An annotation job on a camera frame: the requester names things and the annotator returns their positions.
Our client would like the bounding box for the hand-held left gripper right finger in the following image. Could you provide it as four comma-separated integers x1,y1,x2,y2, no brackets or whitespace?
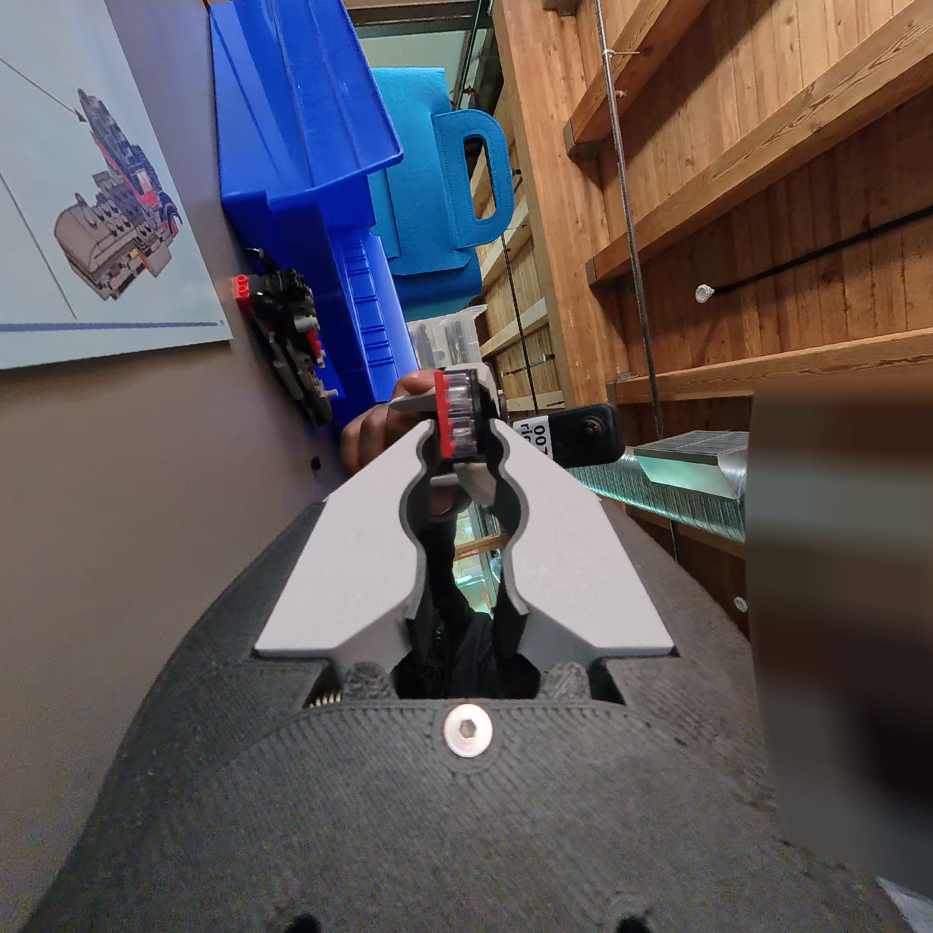
487,420,676,698

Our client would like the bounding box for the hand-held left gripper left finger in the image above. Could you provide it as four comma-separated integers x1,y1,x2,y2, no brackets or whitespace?
255,420,448,698

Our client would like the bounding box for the red black toy brick assembly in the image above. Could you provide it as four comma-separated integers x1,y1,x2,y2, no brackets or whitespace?
433,368,491,464

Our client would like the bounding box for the grey desk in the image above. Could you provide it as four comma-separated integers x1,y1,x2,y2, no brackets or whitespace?
0,0,409,933

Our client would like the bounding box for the person's right hand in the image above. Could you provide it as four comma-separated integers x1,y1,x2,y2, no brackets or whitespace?
339,368,471,520

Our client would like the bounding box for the clear plastic organizer box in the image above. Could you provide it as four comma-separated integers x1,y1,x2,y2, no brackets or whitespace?
404,302,489,373

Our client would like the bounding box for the blue plastic bin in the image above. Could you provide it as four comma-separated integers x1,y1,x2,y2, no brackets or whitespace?
209,0,404,293
321,211,424,409

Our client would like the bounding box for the grey toy brick car model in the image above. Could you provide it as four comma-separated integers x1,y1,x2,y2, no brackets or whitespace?
233,248,342,427

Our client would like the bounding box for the blue felt bag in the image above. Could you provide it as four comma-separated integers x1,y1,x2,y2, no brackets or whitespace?
368,67,515,300

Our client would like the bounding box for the metal threaded rod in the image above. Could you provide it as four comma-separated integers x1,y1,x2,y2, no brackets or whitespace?
594,0,682,562

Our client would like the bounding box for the black ceiling pipe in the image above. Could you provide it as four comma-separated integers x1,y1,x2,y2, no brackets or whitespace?
710,211,933,296

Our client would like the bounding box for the toy brick instruction booklet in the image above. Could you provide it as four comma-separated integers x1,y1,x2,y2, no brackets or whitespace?
0,0,234,370

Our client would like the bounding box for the silver ventilation duct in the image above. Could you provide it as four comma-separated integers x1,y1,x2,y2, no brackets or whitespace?
569,430,752,544

